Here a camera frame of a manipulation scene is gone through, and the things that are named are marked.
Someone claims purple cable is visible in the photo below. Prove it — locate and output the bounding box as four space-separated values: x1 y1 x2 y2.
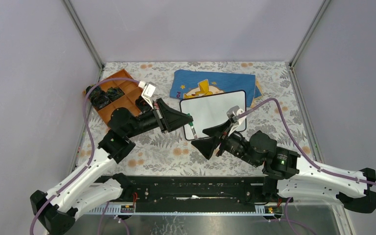
29 77 141 235
238 98 376 200

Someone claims blue cartoon cloth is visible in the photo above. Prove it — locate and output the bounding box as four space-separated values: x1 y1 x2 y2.
169 70 262 103

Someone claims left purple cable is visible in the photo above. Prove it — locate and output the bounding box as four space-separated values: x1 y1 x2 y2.
29 77 141 235

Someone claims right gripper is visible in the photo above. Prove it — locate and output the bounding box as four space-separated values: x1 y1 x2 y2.
190 118 260 167

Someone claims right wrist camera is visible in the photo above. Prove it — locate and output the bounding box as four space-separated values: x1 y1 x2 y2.
226 105 246 131

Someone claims orange compartment tray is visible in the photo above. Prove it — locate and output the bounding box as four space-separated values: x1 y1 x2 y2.
83 69 157 124

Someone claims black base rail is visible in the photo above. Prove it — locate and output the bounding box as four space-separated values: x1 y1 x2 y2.
110 176 287 215

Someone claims dark rolled fabric left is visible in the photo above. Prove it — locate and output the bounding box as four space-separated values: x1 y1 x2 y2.
89 86 111 111

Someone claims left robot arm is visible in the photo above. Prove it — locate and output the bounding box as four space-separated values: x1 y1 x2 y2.
29 98 193 235

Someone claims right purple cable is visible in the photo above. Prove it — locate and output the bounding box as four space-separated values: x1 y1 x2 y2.
238 98 376 200

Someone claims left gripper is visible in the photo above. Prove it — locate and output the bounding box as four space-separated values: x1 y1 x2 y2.
125 98 193 139

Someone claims floral table cloth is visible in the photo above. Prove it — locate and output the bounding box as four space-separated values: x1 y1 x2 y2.
102 62 314 176

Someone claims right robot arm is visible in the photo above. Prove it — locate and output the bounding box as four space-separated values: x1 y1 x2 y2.
191 124 376 213

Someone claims green whiteboard marker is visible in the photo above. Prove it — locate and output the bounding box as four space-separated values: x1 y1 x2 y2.
185 113 198 141

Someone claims dark rolled fabric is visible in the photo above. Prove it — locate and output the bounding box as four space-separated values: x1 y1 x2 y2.
106 87 124 102
135 96 152 114
89 86 111 111

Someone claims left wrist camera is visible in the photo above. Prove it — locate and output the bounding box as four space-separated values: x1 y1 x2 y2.
138 81 157 109

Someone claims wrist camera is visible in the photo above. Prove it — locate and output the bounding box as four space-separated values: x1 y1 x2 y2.
138 81 157 109
226 105 246 131

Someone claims dark rolled fabric right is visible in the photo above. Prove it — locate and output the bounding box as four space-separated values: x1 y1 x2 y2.
135 96 152 114

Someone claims dark rolled fabric middle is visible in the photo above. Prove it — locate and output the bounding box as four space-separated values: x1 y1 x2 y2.
106 87 124 102

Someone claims small whiteboard black frame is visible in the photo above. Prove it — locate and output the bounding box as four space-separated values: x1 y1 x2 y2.
179 90 246 138

